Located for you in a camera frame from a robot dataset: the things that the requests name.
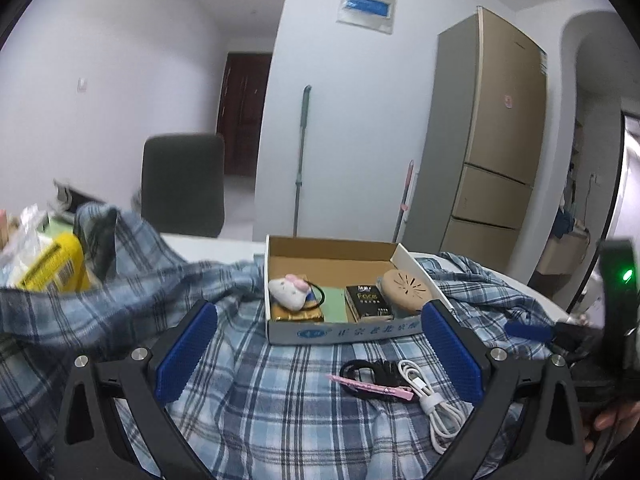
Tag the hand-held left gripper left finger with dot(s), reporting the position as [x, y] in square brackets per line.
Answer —
[182, 360]

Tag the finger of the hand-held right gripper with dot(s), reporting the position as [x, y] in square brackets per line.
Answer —
[525, 331]

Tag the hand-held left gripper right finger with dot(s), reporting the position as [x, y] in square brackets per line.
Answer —
[450, 355]

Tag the round tan puff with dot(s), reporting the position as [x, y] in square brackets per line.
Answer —
[405, 290]

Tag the black tissue pack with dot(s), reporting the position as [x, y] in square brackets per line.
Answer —
[367, 302]

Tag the gold foil packet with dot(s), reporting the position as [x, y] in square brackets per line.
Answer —
[300, 316]

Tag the green pad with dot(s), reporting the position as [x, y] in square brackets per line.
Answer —
[334, 305]

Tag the cardboard box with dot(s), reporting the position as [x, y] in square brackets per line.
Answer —
[330, 260]

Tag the person's right hand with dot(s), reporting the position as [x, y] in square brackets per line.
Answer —
[620, 417]

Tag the kitchen counter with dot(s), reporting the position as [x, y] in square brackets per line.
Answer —
[560, 252]

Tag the pink hair clip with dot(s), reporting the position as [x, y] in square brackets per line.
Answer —
[370, 388]

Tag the blue plaid cloth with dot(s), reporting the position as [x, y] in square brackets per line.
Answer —
[260, 400]

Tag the blue hanging cloth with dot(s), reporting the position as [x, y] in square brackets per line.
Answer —
[563, 222]

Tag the yellow snack packet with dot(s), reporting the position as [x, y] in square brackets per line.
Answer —
[55, 265]

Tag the dark grey chair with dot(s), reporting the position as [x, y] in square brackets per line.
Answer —
[182, 185]

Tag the green box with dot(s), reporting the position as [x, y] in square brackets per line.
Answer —
[57, 222]

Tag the gold refrigerator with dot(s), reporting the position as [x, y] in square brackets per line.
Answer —
[480, 150]

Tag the clear plastic bag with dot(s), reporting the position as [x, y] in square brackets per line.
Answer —
[22, 240]

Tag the pink fridge sticker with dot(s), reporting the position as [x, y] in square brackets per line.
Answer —
[508, 100]

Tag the dark brown door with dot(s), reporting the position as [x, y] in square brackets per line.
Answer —
[242, 115]

